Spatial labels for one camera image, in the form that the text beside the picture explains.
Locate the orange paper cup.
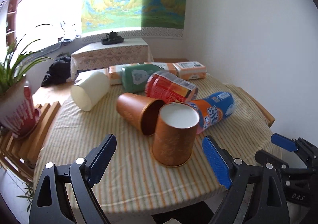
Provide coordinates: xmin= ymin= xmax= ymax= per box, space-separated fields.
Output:
xmin=116 ymin=93 xmax=165 ymax=136
xmin=151 ymin=102 xmax=199 ymax=168

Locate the wooden slatted plant stand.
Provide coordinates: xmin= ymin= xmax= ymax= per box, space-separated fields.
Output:
xmin=1 ymin=101 xmax=61 ymax=184

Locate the white wall shelf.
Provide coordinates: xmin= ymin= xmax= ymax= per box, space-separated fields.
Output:
xmin=6 ymin=0 xmax=19 ymax=46

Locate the green thermos bottle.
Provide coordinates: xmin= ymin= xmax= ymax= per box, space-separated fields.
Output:
xmin=121 ymin=64 xmax=163 ymax=93

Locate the tissue pack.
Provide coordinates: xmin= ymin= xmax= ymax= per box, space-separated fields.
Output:
xmin=173 ymin=61 xmax=207 ymax=80
xmin=145 ymin=62 xmax=177 ymax=75
xmin=74 ymin=68 xmax=110 ymax=86
xmin=107 ymin=63 xmax=137 ymax=85

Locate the tissue pack rightmost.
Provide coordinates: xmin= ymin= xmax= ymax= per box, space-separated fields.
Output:
xmin=173 ymin=61 xmax=207 ymax=80

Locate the lace covered low table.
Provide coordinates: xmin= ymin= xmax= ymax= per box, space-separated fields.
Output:
xmin=70 ymin=38 xmax=154 ymax=79

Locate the orange blue soda bottle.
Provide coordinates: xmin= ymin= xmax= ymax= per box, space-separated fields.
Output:
xmin=186 ymin=92 xmax=236 ymax=134

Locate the black teapot tray set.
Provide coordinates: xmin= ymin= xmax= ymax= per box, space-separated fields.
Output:
xmin=101 ymin=31 xmax=124 ymax=45

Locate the red instant noodle cup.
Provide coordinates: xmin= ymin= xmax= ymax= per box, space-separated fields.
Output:
xmin=145 ymin=71 xmax=198 ymax=103

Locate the black bag on floor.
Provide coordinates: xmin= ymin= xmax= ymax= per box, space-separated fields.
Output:
xmin=41 ymin=56 xmax=71 ymax=87

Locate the red white flower pot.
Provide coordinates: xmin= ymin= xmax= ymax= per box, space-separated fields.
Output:
xmin=1 ymin=76 xmax=41 ymax=140

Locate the striped table cloth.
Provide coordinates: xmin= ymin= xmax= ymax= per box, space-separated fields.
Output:
xmin=34 ymin=75 xmax=282 ymax=217

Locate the cream white cup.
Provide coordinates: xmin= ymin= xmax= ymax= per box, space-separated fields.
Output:
xmin=71 ymin=72 xmax=110 ymax=112

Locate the green spider plant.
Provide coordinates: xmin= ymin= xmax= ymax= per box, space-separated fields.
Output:
xmin=1 ymin=34 xmax=52 ymax=97

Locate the tissue pack leftmost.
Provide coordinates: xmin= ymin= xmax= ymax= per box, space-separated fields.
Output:
xmin=74 ymin=68 xmax=110 ymax=86

